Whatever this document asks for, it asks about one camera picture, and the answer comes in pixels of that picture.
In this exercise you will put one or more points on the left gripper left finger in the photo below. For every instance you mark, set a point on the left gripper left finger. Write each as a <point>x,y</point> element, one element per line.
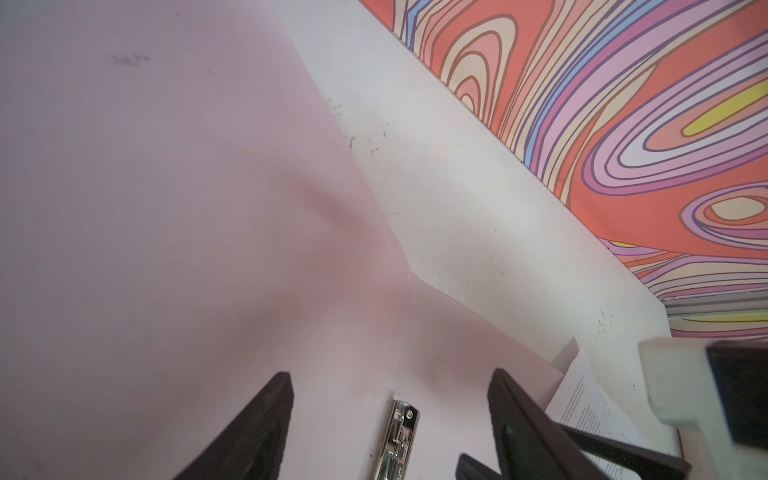
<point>252,445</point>

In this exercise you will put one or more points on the pink file folder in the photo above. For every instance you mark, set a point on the pink file folder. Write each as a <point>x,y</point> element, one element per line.
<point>181,220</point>

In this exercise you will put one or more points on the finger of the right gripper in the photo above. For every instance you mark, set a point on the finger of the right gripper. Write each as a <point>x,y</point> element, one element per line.
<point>646,463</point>

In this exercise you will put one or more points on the printed English text sheet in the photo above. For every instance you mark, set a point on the printed English text sheet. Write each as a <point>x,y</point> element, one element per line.
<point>603,392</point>

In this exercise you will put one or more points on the metal folder clip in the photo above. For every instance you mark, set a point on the metal folder clip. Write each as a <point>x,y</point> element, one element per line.
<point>394,455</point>

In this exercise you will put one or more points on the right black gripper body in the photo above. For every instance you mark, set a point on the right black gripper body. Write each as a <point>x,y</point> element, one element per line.
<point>714,392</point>

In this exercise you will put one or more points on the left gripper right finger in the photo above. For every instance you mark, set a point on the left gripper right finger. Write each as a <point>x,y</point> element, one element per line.
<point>528,444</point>

